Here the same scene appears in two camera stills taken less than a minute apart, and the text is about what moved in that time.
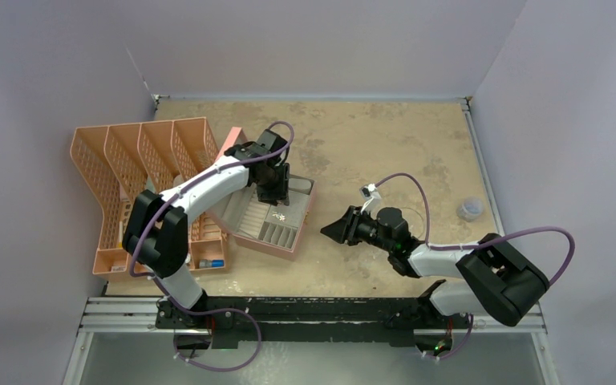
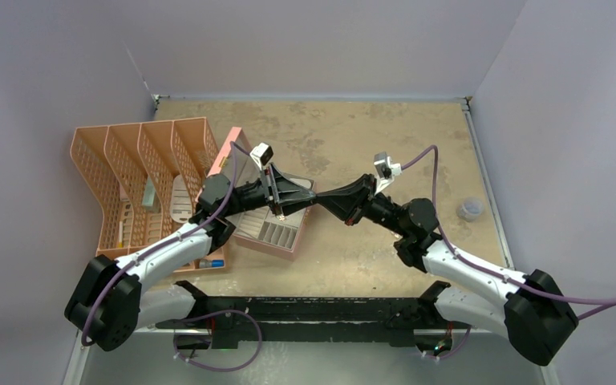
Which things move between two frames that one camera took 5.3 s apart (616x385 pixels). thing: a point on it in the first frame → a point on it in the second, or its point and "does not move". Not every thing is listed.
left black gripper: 279,193 → 282,194
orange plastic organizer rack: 119,160 does not move
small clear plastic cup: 470,209 does not move
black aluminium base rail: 364,322 does not move
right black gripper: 344,230 → 351,202
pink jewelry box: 273,228 does not move
